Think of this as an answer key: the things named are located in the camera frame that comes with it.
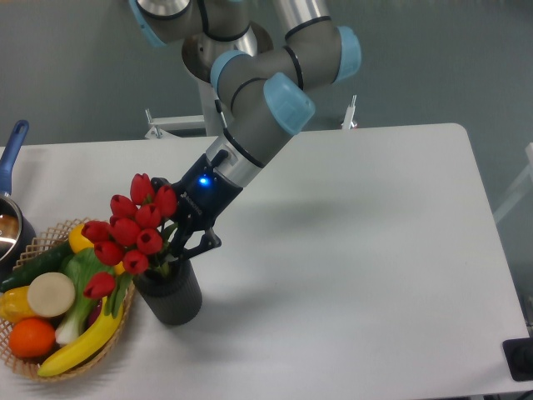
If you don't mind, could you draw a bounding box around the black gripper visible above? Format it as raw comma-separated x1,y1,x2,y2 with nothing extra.
151,152,243,263

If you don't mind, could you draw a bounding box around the red tulip bouquet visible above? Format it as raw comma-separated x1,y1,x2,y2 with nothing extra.
81,173,178,317

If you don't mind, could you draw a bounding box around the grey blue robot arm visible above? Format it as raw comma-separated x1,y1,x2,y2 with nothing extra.
129,1,361,260

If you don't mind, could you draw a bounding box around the dark grey ribbed vase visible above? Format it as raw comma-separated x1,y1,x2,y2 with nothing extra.
133,260,202,326

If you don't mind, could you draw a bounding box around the yellow lemon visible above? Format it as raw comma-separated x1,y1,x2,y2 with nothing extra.
67,223,94,254

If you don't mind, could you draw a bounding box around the green bok choy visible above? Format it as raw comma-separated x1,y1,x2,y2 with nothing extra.
55,247,116,347

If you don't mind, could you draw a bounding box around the woven wicker basket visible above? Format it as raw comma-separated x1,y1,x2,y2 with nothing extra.
1,217,136,383

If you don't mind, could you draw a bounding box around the green cucumber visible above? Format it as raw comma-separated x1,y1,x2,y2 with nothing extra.
1,241,73,293

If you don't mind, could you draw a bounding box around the beige round radish slice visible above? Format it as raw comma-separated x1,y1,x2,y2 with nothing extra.
27,272,76,318

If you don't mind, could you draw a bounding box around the yellow banana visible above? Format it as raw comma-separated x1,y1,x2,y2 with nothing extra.
37,304,124,378

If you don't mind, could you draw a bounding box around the yellow bell pepper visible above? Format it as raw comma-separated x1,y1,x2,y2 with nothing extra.
1,286,38,323

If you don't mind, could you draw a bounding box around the orange fruit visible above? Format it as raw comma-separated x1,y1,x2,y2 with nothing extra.
8,317,56,358

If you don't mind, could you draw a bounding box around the black device at table edge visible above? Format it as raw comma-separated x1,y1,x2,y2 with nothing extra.
502,337,532,382

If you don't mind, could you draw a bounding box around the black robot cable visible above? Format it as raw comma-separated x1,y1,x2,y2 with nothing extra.
214,97,229,134

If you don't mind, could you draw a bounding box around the blue handled saucepan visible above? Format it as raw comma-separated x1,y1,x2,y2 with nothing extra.
1,120,35,280

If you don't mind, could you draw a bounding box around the white frame at right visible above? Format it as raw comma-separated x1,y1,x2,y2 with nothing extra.
493,142,532,225

